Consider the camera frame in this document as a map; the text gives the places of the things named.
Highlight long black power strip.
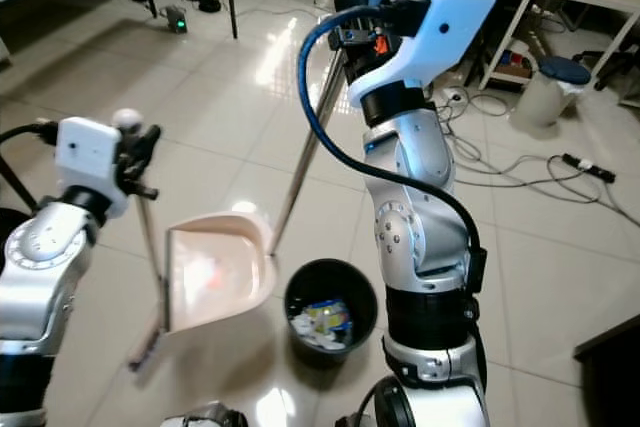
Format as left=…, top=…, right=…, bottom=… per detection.
left=562, top=152, right=618, bottom=186

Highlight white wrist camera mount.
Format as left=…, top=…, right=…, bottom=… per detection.
left=57, top=117, right=129, bottom=206
left=348, top=0, right=499, bottom=108

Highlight small device with green light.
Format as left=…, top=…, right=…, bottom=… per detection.
left=165, top=5, right=190, bottom=34

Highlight crumpled trash wrappers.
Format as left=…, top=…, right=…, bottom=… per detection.
left=290, top=299, right=353, bottom=350

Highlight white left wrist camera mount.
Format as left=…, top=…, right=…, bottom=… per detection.
left=57, top=117, right=129, bottom=206

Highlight blue robot arm cable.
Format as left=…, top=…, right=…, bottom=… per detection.
left=298, top=5, right=486, bottom=293

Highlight white bucket with blue lid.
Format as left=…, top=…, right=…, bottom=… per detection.
left=510, top=55, right=594, bottom=131

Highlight grey robot leg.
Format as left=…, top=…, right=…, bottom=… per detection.
left=158, top=402, right=233, bottom=427

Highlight beige long-handled dustpan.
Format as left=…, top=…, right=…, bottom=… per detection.
left=112, top=107, right=279, bottom=373

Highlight black round trash bin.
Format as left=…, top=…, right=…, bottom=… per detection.
left=285, top=258, right=380, bottom=360

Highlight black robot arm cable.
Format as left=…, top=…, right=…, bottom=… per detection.
left=0, top=120, right=61, bottom=145

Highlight black bulky object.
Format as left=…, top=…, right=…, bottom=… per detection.
left=0, top=209, right=33, bottom=248

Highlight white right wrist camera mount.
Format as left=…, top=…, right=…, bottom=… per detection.
left=348, top=0, right=499, bottom=108

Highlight broom with white grip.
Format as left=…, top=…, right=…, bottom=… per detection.
left=268, top=0, right=441, bottom=258

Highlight dark low furniture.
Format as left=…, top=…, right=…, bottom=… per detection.
left=572, top=313, right=640, bottom=427

